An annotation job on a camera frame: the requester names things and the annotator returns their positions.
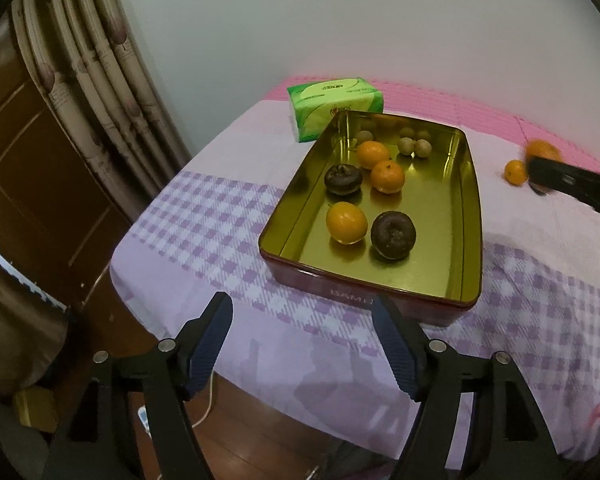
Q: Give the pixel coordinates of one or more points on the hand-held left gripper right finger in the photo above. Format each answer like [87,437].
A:
[397,350]

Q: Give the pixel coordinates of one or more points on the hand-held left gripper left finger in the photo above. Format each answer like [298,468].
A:
[210,355]

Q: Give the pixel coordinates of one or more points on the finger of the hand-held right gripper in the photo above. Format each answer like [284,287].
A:
[580,187]

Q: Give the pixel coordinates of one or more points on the large orange mandarin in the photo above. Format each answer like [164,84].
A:
[542,149]

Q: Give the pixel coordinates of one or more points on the red tin box gold inside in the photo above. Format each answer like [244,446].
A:
[430,240]

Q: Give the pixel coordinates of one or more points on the large dark brown fruit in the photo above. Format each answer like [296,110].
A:
[393,234]

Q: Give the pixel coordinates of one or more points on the yellow-orange oval fruit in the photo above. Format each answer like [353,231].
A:
[346,222]

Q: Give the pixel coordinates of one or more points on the small tan longan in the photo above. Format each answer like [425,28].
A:
[422,148]
[364,136]
[406,146]

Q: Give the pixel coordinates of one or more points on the small orange mandarin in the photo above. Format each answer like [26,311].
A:
[372,154]
[515,171]
[387,176]

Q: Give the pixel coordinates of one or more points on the small dark brown fruit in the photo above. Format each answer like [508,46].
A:
[343,179]

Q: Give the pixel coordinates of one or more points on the pink and purple checkered tablecloth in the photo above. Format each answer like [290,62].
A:
[230,200]

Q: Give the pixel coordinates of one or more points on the yellow cardboard box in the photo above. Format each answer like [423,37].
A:
[32,407]

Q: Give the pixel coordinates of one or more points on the brown cloth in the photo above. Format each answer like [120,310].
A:
[15,320]

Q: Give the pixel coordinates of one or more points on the brown wooden door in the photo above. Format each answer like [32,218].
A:
[30,185]

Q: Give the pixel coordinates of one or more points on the green tissue pack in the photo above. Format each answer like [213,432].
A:
[330,105]

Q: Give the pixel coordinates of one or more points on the beige patterned curtain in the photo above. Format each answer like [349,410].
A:
[80,60]

